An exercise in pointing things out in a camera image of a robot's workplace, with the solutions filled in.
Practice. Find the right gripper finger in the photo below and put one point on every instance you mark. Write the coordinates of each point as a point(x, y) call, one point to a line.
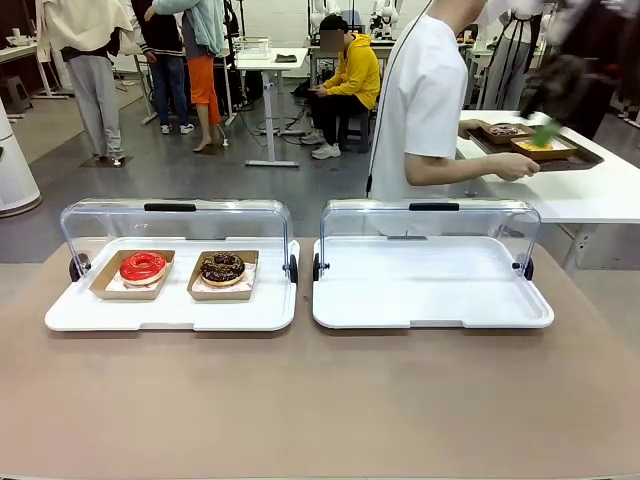
point(545, 136)
point(534, 102)

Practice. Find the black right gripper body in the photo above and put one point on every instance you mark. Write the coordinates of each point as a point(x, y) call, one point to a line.
point(565, 85)

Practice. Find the yellow glazed donut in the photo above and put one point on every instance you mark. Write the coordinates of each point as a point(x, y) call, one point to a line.
point(525, 146)

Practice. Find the chocolate donut with coloured sprinkles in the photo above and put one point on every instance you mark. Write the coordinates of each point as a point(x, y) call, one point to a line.
point(504, 130)

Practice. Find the dark brown serving tray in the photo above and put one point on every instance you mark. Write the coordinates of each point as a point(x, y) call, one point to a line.
point(585, 157)

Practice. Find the person's right forearm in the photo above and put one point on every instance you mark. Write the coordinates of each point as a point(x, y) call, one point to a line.
point(450, 170)

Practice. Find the person in white shirt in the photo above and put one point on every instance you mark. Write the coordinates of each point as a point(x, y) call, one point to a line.
point(425, 75)

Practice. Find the person in yellow hoodie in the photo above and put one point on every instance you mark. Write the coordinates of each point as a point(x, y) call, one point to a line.
point(357, 70)

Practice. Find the red glazed donut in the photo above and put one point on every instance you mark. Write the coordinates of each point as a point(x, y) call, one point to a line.
point(145, 272)

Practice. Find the person's right hand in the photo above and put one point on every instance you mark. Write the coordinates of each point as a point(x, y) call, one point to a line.
point(517, 167)

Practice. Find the person's left hand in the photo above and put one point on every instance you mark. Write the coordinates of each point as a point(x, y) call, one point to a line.
point(475, 126)

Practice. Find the bystander in black apron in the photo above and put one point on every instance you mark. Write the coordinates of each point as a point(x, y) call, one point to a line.
point(505, 75)

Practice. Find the large white table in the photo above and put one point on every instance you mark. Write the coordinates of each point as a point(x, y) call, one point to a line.
point(575, 195)

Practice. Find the clear hinged lid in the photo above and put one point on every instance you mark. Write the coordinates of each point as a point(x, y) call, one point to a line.
point(434, 206)
point(170, 207)

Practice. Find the grey plastic stool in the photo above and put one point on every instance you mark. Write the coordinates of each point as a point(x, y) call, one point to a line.
point(17, 95)
point(356, 130)

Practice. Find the white display tray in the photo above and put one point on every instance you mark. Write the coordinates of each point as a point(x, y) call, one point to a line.
point(430, 280)
point(225, 312)

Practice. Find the dark folded cloth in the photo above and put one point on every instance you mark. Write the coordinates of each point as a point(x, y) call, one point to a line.
point(286, 58)

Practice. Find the white standing desk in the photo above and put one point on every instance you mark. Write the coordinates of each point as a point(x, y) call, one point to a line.
point(255, 62)

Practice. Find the bystander in orange skirt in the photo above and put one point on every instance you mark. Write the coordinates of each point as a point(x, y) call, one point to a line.
point(202, 80)

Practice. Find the bystander in dark jacket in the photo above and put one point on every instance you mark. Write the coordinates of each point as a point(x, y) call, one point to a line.
point(167, 85)

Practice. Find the bystander in beige top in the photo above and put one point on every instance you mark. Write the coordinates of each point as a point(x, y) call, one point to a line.
point(95, 100)

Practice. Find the white desk with grey legs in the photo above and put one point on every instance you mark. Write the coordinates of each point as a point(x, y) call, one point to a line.
point(20, 52)

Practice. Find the white cylindrical appliance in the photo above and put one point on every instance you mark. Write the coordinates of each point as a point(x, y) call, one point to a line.
point(15, 170)

